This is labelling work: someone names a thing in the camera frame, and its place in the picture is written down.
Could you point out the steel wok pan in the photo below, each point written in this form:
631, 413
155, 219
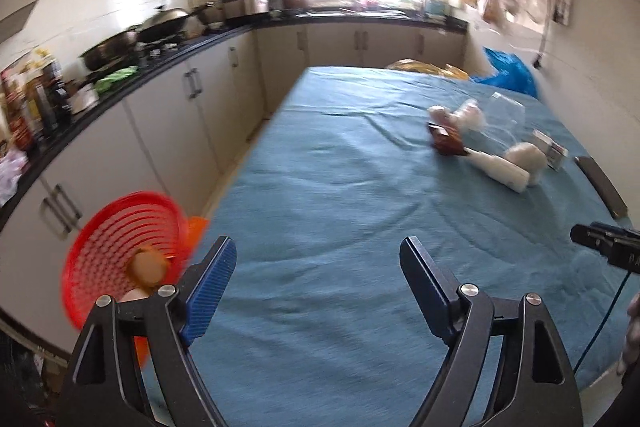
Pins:
110, 49

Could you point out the green cloth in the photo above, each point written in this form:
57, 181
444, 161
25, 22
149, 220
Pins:
115, 79

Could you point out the white seasoning container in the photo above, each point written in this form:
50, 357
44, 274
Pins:
84, 98

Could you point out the steel rice cooker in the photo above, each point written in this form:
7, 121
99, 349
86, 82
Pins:
245, 7

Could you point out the crumpled clear plastic bags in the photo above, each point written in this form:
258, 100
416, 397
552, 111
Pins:
12, 177

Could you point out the blue tablecloth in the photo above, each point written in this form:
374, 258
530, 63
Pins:
350, 207

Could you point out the white plastic bottle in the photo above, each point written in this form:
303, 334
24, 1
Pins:
500, 169

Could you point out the row of condiment bottles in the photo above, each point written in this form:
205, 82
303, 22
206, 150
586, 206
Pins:
35, 102

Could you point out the crumpled white tissue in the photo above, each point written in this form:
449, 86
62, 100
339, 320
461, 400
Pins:
527, 159

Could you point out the blue plastic bag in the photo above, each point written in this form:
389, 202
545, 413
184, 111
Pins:
510, 74

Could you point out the black kitchen countertop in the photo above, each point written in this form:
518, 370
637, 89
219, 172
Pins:
165, 57

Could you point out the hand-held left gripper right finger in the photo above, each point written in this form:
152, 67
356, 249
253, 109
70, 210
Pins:
425, 287

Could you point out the black wok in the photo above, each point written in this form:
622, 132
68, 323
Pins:
167, 22

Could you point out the red plastic basket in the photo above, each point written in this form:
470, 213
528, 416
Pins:
100, 247

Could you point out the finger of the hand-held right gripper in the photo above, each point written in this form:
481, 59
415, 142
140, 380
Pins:
592, 234
602, 187

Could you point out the red-brown snack packet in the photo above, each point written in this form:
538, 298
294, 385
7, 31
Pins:
446, 142

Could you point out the round brown object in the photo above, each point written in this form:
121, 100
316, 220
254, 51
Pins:
146, 267

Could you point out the wall power socket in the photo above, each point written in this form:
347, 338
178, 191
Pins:
565, 9

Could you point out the person's right hand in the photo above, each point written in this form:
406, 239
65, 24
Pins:
633, 337

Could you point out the beige lower kitchen cabinets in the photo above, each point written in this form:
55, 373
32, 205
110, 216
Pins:
165, 127

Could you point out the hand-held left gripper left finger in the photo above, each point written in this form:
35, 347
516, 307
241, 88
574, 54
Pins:
215, 287

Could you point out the clear bag with white items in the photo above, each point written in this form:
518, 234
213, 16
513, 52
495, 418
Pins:
505, 117

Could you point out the gas stove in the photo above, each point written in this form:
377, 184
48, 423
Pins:
165, 47

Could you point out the small white carton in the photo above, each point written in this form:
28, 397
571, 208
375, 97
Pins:
550, 149

